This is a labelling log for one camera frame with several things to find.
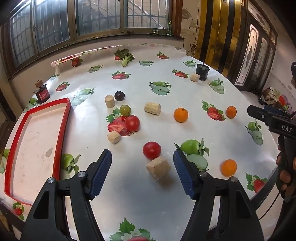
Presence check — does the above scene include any long cork block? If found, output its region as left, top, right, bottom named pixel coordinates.
left=144, top=102, right=162, bottom=115

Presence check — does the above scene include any red labelled motor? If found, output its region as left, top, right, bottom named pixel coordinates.
left=33, top=79, right=51, bottom=104

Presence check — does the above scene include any black motor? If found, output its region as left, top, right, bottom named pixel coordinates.
left=195, top=61, right=210, bottom=81

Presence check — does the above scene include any person's right hand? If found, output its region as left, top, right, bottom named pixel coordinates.
left=276, top=136, right=296, bottom=200

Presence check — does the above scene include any red tomato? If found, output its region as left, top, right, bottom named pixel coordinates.
left=142, top=141, right=162, bottom=160
left=125, top=115, right=140, bottom=132

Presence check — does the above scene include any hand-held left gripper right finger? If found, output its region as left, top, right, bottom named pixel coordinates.
left=173, top=149, right=265, bottom=241

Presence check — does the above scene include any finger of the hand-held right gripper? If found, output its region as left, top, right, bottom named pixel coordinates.
left=263, top=105, right=291, bottom=117
left=247, top=105, right=274, bottom=126

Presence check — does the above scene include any red rimmed white tray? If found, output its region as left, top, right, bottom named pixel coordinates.
left=4, top=98, right=72, bottom=206

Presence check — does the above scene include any green leafy vegetable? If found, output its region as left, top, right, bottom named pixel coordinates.
left=114, top=49, right=135, bottom=67

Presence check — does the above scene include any fruit printed tablecloth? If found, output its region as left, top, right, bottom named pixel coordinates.
left=0, top=43, right=287, bottom=241

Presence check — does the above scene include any printed bag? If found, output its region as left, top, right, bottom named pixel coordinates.
left=259, top=87, right=290, bottom=110

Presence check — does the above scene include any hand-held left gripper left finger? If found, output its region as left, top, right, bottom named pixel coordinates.
left=20, top=149, right=112, bottom=241

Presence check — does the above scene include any green grape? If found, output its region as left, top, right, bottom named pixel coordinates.
left=119, top=104, right=131, bottom=116

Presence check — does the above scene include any stained glass door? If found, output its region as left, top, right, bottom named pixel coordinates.
left=233, top=7, right=278, bottom=93

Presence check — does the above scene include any barred window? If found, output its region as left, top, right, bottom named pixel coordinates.
left=7, top=0, right=183, bottom=72

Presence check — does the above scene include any orange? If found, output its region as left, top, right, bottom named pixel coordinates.
left=174, top=108, right=189, bottom=123
left=221, top=159, right=238, bottom=176
left=226, top=106, right=237, bottom=119

